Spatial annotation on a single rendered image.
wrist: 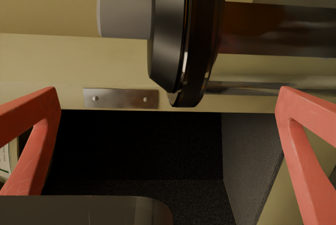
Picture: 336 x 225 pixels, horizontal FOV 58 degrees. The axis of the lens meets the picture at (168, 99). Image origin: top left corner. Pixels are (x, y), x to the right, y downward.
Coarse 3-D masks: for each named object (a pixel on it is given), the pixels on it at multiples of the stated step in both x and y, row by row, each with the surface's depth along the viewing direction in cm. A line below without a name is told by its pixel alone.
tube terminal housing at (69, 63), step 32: (0, 64) 29; (32, 64) 30; (64, 64) 31; (96, 64) 31; (128, 64) 32; (0, 96) 28; (64, 96) 28; (160, 96) 29; (224, 96) 30; (256, 96) 30; (320, 160) 36; (288, 192) 39; (256, 224) 43; (288, 224) 43
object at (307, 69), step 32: (192, 0) 13; (224, 0) 14; (256, 0) 14; (288, 0) 14; (320, 0) 14; (192, 32) 13; (224, 32) 14; (256, 32) 14; (288, 32) 15; (320, 32) 15; (224, 64) 15; (256, 64) 15; (288, 64) 16; (320, 64) 16; (320, 96) 19
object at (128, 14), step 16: (112, 0) 17; (128, 0) 17; (144, 0) 17; (160, 0) 14; (176, 0) 14; (96, 16) 17; (112, 16) 17; (128, 16) 17; (144, 16) 17; (160, 16) 14; (176, 16) 14; (112, 32) 17; (128, 32) 17; (144, 32) 17; (160, 32) 15; (176, 32) 14; (160, 48) 15; (176, 48) 15; (160, 64) 16; (176, 64) 15; (160, 80) 17; (176, 80) 16
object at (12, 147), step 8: (32, 128) 49; (24, 136) 48; (8, 144) 34; (16, 144) 34; (24, 144) 48; (0, 152) 35; (8, 152) 35; (16, 152) 34; (0, 160) 35; (8, 160) 35; (16, 160) 34; (0, 168) 36; (8, 168) 35; (48, 168) 48; (0, 176) 37; (8, 176) 36
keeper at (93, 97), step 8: (88, 88) 28; (96, 88) 28; (104, 88) 28; (112, 88) 28; (88, 96) 29; (96, 96) 29; (104, 96) 29; (112, 96) 29; (120, 96) 29; (128, 96) 29; (136, 96) 29; (144, 96) 29; (152, 96) 29; (88, 104) 29; (96, 104) 29; (104, 104) 29; (112, 104) 29; (120, 104) 29; (128, 104) 29; (136, 104) 29; (144, 104) 30; (152, 104) 30
